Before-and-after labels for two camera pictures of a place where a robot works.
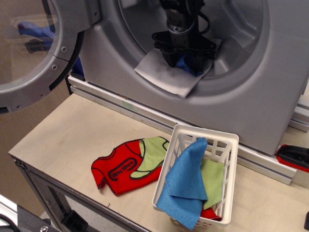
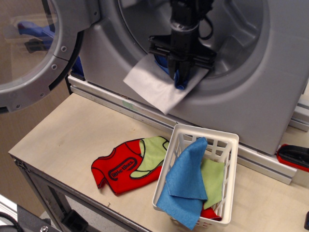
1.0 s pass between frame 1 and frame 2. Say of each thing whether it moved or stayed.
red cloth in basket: stayed
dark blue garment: moved
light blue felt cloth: stayed
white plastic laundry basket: stayed
